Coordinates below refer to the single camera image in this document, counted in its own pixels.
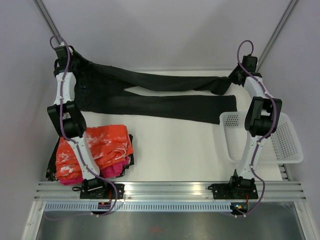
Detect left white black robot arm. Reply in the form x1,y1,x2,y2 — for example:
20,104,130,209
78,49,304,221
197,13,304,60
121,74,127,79
47,45,109,199

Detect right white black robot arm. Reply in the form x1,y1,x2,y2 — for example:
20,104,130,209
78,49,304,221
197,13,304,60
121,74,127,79
227,54,282,199

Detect orange white folded trousers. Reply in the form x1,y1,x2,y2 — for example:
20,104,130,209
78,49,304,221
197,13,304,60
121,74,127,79
55,124,134,185

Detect pink folded trousers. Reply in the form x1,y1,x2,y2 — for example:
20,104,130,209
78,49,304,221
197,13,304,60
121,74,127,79
58,154,134,186

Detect white plastic basket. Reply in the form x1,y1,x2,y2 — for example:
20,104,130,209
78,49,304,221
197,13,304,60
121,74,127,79
219,111,304,164

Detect left aluminium frame post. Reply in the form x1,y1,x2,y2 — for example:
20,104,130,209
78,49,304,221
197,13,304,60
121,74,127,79
33,0,61,36

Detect aluminium frame post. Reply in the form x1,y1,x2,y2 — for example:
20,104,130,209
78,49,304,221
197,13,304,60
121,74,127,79
33,0,61,36
260,0,300,62

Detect right aluminium frame post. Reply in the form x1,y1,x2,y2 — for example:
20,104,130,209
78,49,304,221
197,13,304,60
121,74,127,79
260,0,300,62

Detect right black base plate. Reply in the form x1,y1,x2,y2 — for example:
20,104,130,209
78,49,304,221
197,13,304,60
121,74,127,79
207,183,259,200

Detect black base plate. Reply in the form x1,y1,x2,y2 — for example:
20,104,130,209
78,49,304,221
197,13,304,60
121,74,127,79
79,182,125,200
207,183,259,200

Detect aluminium mounting rail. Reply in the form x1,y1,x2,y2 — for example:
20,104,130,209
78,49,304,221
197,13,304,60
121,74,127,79
33,181,307,202

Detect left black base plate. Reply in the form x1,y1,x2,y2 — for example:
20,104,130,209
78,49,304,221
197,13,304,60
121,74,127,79
79,182,125,200

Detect white slotted cable duct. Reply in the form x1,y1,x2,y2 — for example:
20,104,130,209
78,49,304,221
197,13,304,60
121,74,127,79
44,201,232,212

